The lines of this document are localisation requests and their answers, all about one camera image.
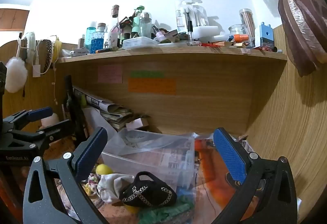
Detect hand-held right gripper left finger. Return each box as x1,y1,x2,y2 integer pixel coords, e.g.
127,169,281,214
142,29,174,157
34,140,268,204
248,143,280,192
22,126,109,224

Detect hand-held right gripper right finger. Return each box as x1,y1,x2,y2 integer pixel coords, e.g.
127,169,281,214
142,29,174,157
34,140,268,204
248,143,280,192
212,127,299,224

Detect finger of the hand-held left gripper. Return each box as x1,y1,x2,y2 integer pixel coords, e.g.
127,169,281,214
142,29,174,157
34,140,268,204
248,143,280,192
36,119,76,145
3,106,54,130

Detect white cloth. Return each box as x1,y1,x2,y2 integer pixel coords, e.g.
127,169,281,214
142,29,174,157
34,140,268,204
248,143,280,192
97,173,135,204

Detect clear plastic storage bin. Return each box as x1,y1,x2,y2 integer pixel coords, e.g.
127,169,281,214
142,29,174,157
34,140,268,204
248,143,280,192
101,129,196,189

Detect black bag with chain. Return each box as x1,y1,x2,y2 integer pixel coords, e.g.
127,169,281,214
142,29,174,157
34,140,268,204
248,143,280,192
120,171,177,208

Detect yellow soft ball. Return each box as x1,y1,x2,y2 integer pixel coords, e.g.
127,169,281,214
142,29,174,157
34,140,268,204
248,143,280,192
95,164,114,176

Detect dark wine bottle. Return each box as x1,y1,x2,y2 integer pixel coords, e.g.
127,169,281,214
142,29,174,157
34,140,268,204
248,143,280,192
62,75,87,143

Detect orange printed paper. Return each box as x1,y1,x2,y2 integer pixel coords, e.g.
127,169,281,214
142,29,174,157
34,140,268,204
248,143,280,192
193,137,257,217

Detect white fluffy pompom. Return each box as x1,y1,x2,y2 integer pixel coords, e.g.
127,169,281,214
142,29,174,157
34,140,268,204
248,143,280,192
5,58,28,93

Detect stack of newspapers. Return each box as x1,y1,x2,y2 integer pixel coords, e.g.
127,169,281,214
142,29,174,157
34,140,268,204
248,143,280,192
73,86,144,133

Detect small white cardboard box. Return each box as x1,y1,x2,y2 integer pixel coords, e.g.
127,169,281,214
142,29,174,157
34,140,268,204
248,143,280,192
125,118,150,132

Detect studded dark headband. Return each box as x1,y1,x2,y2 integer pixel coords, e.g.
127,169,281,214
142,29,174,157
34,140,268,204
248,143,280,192
40,39,54,74

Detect blue foam piece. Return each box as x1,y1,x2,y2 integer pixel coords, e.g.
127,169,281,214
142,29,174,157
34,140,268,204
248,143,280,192
176,186,193,199

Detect yellow headband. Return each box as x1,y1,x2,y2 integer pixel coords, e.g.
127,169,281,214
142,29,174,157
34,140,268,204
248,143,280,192
54,37,63,59

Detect white fluffy headband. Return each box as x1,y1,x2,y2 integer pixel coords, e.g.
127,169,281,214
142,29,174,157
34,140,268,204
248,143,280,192
25,31,37,61

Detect pink sticky note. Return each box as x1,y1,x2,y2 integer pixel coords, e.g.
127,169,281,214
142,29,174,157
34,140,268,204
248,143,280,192
97,65,123,84

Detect green foam pieces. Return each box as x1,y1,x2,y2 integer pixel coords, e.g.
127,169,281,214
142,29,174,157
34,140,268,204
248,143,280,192
138,197,195,224

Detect teal liquid bottle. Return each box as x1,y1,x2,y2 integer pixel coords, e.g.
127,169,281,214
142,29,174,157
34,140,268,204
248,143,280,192
85,26,97,51

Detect blue patterned glass bottle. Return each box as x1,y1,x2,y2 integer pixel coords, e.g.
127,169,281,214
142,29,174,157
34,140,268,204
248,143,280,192
90,32,105,54

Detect orange sticky note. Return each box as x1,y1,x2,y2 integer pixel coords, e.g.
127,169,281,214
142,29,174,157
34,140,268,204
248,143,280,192
127,77,177,96

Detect wooden cabinet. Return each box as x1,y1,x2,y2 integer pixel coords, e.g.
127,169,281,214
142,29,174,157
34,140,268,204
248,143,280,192
0,8,30,32

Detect green sticky note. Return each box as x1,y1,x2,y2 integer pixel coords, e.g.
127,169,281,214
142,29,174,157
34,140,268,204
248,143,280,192
130,71,164,78

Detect white mug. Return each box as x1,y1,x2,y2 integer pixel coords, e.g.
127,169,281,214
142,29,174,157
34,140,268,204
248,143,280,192
106,32,119,48

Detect wooden shelf board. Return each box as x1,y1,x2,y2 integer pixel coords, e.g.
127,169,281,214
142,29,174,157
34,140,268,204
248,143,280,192
57,45,288,64

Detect orange capped tube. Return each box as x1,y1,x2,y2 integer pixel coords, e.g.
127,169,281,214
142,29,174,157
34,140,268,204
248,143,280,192
233,34,250,43

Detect flat clear plastic box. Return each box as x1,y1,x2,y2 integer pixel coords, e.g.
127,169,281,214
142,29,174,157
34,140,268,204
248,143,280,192
122,36,159,50

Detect white plastic box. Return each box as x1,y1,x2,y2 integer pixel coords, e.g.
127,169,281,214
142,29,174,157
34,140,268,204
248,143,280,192
193,25,222,41

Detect round glass jar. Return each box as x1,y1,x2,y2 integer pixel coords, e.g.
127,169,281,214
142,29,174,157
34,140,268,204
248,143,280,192
228,24,247,41

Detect blue box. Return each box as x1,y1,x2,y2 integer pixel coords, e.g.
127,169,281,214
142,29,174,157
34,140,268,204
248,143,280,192
259,22,274,47

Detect tall clear jar with sticks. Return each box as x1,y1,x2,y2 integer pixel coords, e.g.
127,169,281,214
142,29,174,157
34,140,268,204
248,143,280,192
239,8,256,46

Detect green pump bottle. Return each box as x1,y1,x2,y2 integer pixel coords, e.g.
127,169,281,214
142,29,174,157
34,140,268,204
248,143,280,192
131,6,145,38

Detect clear bottle silver cap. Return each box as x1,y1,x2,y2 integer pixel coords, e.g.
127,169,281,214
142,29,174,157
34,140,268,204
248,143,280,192
139,12,153,38

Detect pink nail polish bottle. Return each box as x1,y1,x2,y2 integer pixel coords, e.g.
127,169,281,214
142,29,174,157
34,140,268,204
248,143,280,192
152,25,168,42

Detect clear blister packaging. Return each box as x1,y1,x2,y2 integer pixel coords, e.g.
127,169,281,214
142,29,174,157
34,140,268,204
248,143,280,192
176,0,195,33
193,0,209,28

